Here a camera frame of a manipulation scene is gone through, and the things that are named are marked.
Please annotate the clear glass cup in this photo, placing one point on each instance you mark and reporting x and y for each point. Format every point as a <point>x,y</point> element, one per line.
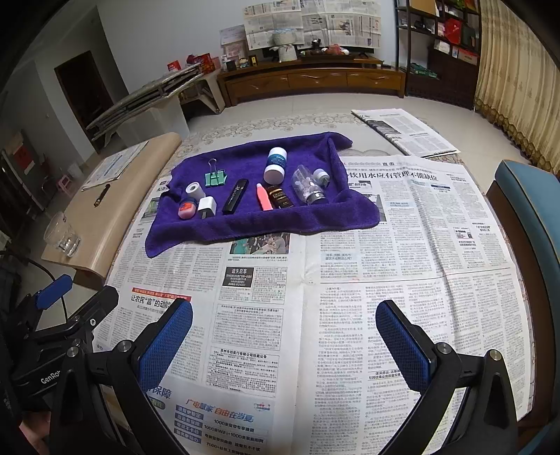
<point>65,238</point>

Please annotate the white low stand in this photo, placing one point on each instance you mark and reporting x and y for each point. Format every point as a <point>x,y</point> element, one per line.
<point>210,94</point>

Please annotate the dark pen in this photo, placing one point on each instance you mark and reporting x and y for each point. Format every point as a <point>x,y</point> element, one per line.
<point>101,195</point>

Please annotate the blue white bottle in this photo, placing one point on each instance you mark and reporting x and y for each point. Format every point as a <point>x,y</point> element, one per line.
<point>275,166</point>

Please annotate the beige side table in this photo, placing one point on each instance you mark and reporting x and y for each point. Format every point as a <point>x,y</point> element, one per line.
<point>122,205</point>

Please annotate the clear pill jar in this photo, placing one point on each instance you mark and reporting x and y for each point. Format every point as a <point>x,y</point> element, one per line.
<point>306,183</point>

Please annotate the red gift boxes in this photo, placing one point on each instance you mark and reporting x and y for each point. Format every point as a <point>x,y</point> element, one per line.
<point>203,61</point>

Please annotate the wooden television cabinet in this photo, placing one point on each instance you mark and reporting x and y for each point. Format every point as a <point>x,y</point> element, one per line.
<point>306,81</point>

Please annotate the black canister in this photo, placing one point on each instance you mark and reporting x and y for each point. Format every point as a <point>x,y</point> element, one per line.
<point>229,65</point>

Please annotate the pink plastic stool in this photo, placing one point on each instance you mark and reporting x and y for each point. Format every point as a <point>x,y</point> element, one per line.
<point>64,183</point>

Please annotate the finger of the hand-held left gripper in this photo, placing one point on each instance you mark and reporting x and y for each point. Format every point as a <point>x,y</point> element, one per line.
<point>54,291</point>
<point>94,317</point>

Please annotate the green flat box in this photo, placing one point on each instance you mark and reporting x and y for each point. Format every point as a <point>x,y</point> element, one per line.
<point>424,71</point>

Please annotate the purple towel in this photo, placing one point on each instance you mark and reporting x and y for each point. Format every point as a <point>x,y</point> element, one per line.
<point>262,227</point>

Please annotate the dark wooden door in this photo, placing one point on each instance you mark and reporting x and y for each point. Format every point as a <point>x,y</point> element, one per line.
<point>81,96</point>

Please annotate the large spread newspaper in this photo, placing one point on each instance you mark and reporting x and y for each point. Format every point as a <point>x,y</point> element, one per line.
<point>372,262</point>

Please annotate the white plastic storage box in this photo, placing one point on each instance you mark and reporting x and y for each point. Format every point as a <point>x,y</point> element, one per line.
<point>153,122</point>

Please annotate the white paper sheet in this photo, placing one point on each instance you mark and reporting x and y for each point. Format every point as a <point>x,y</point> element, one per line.
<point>113,168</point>

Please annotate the folded newspaper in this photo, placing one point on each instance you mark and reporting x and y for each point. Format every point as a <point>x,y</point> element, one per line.
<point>407,131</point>

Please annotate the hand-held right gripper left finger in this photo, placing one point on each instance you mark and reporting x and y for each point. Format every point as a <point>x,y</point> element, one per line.
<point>168,345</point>

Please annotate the beige patterned curtain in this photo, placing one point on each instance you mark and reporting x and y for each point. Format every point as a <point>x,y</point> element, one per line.
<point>516,87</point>

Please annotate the grey folded board stack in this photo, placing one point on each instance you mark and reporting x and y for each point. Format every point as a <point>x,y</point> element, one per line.
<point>144,94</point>

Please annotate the white tape roll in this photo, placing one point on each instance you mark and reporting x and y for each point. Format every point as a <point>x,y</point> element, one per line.
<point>193,190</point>

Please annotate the pink round container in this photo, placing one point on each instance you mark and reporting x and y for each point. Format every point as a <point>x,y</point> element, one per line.
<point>186,211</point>

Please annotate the floral tablecloth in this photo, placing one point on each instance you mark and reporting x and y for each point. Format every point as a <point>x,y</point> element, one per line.
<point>284,124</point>

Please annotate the white charger cube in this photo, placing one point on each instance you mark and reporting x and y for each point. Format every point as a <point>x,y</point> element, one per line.
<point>207,205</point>

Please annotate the green binder clip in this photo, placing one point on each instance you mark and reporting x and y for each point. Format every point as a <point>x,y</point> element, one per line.
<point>216,178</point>

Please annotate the blue chair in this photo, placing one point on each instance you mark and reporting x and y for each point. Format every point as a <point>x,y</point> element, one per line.
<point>533,210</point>

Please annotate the grey white plug adapter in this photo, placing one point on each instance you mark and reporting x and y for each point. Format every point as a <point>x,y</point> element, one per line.
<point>321,176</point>

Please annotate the pink tube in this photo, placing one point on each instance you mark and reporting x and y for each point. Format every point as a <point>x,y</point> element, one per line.
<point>262,197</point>

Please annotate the dark brown bottle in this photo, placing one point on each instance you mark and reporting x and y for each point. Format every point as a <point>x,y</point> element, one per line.
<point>280,197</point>

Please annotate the newspaper sheets over television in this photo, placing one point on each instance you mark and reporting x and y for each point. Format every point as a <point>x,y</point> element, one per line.
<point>341,22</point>

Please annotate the dark wooden cabinet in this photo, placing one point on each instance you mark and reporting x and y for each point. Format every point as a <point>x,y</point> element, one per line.
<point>17,197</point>

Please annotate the dark shelf unit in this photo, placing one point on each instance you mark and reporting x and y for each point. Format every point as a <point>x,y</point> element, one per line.
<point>442,74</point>

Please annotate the wall certificates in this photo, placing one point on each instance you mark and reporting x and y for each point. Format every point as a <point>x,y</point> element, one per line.
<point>234,41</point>

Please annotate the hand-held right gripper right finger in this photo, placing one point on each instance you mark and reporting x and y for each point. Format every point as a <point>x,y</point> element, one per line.
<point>404,345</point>

